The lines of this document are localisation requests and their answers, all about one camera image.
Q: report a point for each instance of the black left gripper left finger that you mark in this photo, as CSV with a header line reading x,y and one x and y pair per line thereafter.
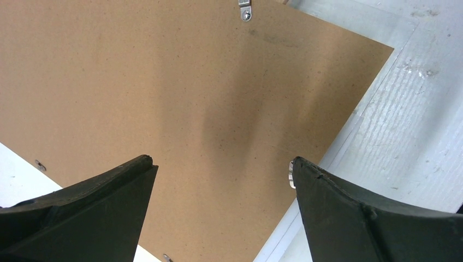
x,y
98,219

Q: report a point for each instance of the white photo paper sheet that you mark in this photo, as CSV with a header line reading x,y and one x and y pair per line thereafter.
x,y
23,180

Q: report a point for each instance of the brown frame backing board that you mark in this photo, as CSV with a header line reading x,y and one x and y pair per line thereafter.
x,y
221,105

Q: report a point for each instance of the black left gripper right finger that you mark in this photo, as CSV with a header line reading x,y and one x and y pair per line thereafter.
x,y
346,222

